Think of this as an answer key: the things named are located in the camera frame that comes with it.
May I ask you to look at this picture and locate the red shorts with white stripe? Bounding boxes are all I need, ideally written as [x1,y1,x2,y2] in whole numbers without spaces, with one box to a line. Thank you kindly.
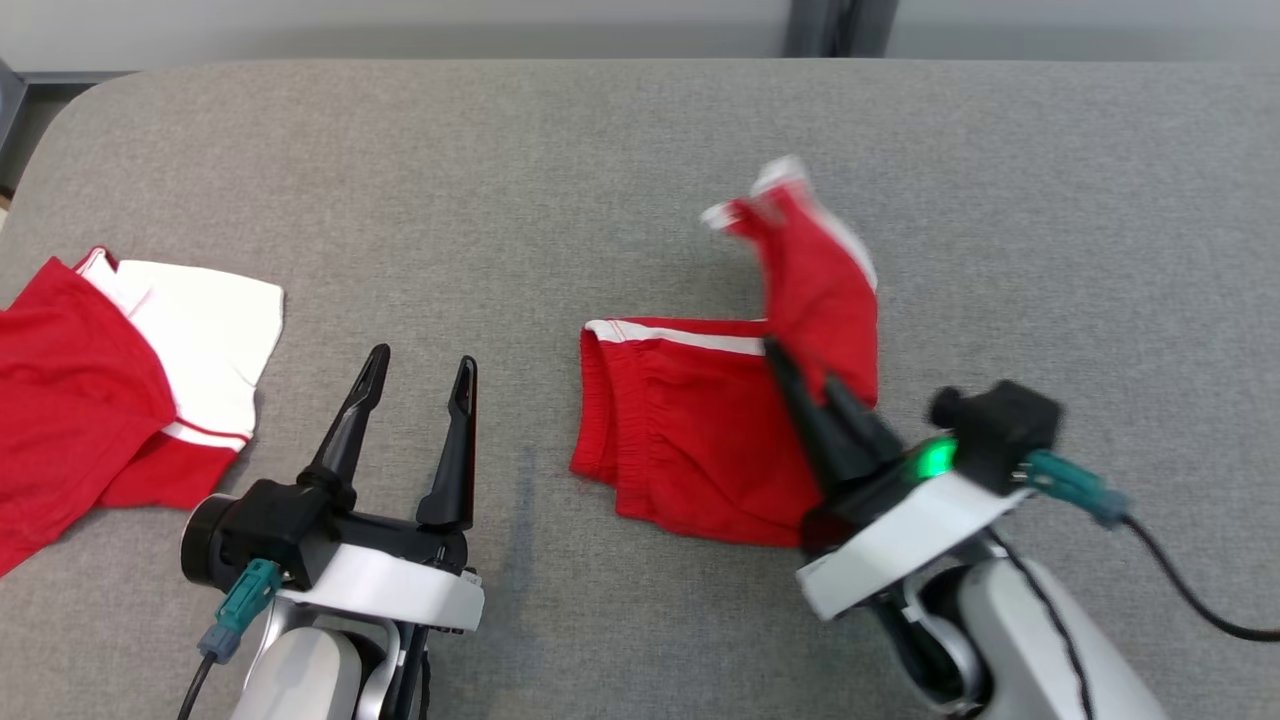
[570,155,881,549]

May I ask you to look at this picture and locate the left camera cable teal plug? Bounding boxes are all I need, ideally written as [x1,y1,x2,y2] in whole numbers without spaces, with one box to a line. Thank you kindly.
[178,558,283,720]

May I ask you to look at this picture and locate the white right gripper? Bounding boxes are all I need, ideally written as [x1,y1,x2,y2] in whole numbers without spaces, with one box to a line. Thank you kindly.
[765,338,1031,621]

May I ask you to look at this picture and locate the red jersey with white sleeves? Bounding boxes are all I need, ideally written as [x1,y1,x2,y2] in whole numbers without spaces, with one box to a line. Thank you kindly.
[0,247,286,579]

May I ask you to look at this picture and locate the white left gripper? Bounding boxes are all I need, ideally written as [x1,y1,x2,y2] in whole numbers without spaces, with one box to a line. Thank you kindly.
[278,344,487,636]

